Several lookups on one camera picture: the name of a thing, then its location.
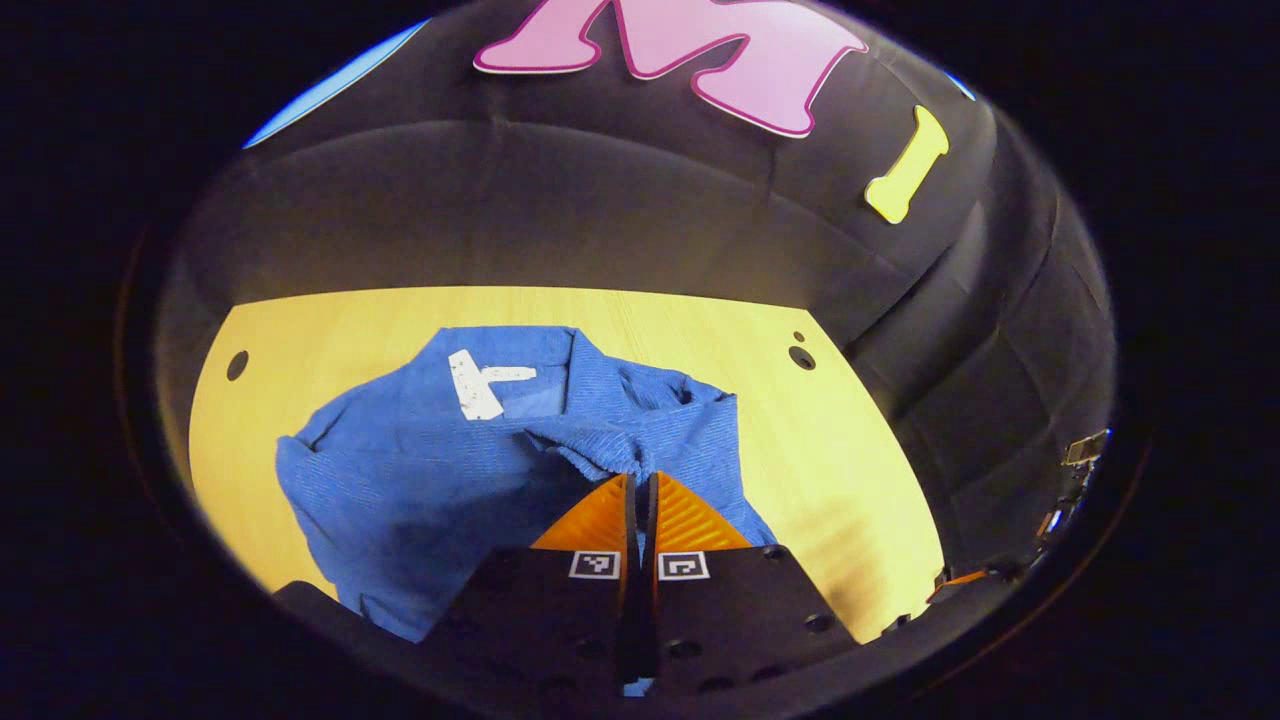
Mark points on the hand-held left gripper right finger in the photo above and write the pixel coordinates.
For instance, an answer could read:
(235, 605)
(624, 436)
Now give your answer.
(730, 610)

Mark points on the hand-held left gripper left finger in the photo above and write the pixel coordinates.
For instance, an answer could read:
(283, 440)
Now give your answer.
(550, 610)

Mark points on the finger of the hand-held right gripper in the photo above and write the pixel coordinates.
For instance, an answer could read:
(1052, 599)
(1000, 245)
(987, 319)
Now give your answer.
(958, 580)

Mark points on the black backdrop cloth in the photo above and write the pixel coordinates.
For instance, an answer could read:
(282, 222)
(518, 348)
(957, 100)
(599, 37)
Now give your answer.
(600, 200)

